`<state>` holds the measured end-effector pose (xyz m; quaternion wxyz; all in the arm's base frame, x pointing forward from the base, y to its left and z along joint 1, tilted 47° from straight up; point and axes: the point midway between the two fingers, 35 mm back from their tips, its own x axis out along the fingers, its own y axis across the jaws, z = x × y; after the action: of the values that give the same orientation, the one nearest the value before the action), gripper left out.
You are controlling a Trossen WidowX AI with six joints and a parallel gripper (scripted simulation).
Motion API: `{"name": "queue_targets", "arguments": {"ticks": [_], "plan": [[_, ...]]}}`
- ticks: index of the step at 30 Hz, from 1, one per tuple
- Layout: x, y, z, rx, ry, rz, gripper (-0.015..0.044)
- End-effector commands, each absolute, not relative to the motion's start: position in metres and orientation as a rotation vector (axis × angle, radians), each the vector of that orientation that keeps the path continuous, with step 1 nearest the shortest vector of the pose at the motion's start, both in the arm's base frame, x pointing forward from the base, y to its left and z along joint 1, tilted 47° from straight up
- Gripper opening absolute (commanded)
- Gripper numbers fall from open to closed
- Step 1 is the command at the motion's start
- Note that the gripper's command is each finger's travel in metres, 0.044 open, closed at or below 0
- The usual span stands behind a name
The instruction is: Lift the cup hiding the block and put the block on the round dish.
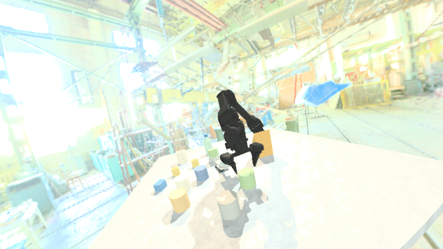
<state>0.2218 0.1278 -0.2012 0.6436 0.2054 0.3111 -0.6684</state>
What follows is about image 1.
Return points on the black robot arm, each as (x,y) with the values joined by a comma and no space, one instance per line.
(229,119)

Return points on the small blue block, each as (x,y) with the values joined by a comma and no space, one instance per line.
(160,185)

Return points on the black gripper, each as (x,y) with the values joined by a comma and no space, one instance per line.
(241,148)

